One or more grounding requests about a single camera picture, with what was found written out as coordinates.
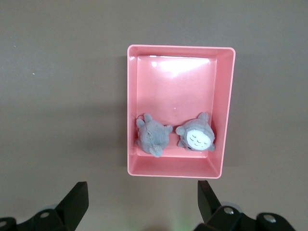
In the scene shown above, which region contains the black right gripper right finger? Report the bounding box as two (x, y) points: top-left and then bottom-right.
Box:
(192, 180), (296, 231)

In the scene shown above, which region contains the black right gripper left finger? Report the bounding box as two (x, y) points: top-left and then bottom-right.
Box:
(0, 181), (90, 231)

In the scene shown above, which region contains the grey plush toy white face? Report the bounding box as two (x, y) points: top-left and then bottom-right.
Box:
(175, 112), (217, 153)

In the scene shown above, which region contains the pink plastic box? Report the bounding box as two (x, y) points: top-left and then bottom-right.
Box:
(127, 44), (236, 180)

